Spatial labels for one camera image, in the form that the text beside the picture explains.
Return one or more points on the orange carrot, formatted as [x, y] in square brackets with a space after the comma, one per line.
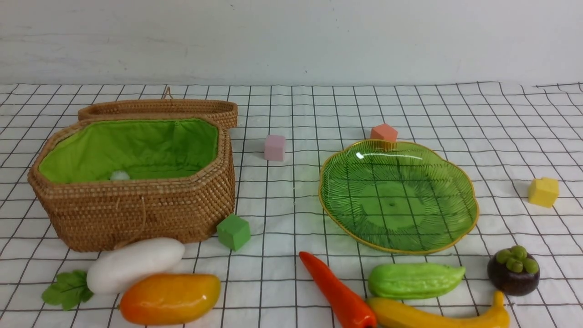
[349, 308]

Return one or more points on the yellow banana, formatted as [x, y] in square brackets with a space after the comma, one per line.
[393, 314]

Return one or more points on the orange yellow mango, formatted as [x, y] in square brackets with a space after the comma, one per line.
[170, 299]

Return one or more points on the white radish with green leaves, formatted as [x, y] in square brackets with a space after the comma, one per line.
[114, 272]

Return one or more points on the dark purple mangosteen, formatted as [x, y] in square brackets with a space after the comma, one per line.
[514, 271]

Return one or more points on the pink foam cube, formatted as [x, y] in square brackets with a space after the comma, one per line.
[275, 147]

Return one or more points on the woven rattan basket lid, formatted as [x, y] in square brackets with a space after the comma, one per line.
[224, 113]

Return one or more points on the green foam cube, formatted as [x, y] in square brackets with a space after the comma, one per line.
[234, 232]

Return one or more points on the orange foam cube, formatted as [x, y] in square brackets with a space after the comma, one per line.
[384, 132]

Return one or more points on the green glass leaf plate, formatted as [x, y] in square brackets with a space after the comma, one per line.
[398, 197]

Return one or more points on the white black grid tablecloth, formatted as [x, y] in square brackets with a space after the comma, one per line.
[502, 135]

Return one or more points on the green bitter gourd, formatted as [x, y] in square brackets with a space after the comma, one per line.
[404, 281]

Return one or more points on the woven rattan basket green lining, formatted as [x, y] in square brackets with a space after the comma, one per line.
[109, 181]

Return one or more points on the yellow foam cube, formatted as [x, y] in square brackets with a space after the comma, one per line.
[543, 192]

